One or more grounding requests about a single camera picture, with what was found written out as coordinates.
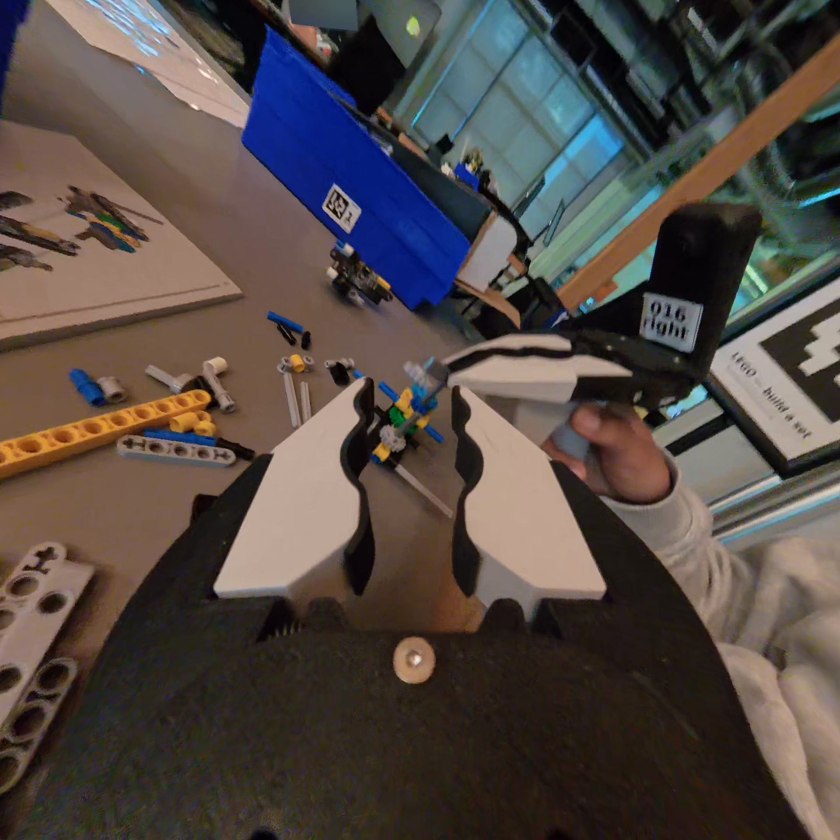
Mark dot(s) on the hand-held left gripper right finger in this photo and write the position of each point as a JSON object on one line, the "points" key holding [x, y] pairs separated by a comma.
{"points": [[531, 531]]}

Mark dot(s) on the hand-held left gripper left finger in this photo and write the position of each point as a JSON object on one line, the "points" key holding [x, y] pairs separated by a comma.
{"points": [[295, 518]]}

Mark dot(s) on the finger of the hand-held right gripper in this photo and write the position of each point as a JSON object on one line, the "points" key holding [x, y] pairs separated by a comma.
{"points": [[512, 344], [525, 380]]}

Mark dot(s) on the colourful lego gear assembly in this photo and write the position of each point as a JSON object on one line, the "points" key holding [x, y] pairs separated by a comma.
{"points": [[407, 410]]}

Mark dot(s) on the person's right forearm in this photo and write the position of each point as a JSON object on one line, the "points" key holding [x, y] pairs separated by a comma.
{"points": [[682, 558]]}

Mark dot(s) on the long black lego pin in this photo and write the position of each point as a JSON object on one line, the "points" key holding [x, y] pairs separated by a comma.
{"points": [[239, 450]]}

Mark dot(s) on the small yellow lego connector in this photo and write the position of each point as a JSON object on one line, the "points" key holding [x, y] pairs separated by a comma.
{"points": [[205, 430], [297, 363]]}

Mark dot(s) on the short grey lego beam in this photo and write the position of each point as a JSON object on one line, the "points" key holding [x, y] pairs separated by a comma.
{"points": [[177, 451]]}

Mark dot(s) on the blue lego axle pin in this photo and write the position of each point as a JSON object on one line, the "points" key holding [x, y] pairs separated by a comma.
{"points": [[170, 436]]}

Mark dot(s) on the white-tipped grey lego connector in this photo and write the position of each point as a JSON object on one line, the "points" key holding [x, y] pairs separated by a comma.
{"points": [[220, 387]]}

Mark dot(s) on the black lego subassembly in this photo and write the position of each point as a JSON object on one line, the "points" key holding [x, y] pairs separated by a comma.
{"points": [[358, 279]]}

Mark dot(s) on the grey and black lego connector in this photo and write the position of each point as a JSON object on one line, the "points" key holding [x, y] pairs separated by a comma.
{"points": [[164, 375]]}

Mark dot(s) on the long yellow lego beam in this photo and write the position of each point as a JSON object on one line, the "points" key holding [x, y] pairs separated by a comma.
{"points": [[79, 433]]}

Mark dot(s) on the lego instruction booklet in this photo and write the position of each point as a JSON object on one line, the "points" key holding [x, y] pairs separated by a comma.
{"points": [[164, 262]]}

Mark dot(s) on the person's right hand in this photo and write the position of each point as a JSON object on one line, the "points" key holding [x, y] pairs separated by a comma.
{"points": [[623, 459]]}

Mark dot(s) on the brown and white cardboard box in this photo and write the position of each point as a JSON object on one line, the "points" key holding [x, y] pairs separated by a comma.
{"points": [[489, 253]]}

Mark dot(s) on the wooden beam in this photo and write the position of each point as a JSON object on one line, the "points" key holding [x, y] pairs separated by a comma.
{"points": [[709, 164]]}

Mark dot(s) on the white framed sign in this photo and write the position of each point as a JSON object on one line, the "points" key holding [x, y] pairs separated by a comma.
{"points": [[774, 400]]}

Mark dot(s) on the black connector with grey pin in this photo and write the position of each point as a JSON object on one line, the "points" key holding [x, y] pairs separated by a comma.
{"points": [[338, 374]]}

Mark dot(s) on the blue pin with grey bush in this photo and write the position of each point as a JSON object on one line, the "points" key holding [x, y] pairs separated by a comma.
{"points": [[85, 387]]}

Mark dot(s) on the blue plastic bin black tray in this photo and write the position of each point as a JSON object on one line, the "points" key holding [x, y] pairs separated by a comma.
{"points": [[315, 131]]}

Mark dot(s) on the black desk monitor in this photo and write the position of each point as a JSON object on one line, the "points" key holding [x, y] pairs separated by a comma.
{"points": [[364, 59]]}

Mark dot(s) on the white paper sheets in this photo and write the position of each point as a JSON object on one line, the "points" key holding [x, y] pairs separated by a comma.
{"points": [[184, 72]]}

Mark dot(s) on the large dark wall screen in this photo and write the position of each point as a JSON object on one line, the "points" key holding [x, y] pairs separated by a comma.
{"points": [[426, 39]]}

